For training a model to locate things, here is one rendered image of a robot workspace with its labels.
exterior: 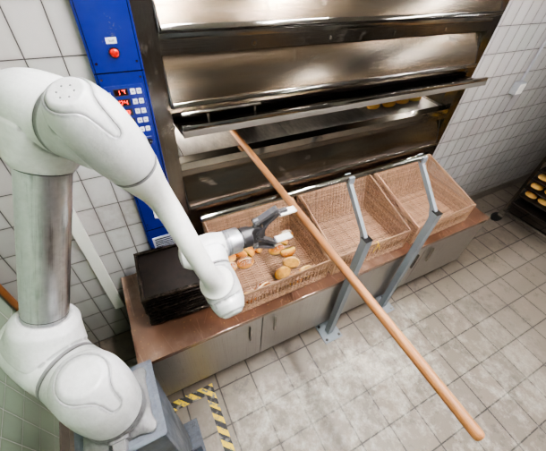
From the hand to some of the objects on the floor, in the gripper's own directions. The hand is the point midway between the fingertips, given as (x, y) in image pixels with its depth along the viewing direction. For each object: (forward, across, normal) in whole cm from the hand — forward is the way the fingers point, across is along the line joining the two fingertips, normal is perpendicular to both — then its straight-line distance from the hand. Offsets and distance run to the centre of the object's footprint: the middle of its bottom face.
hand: (290, 223), depth 114 cm
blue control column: (-42, +120, -149) cm, 195 cm away
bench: (+52, +120, -27) cm, 133 cm away
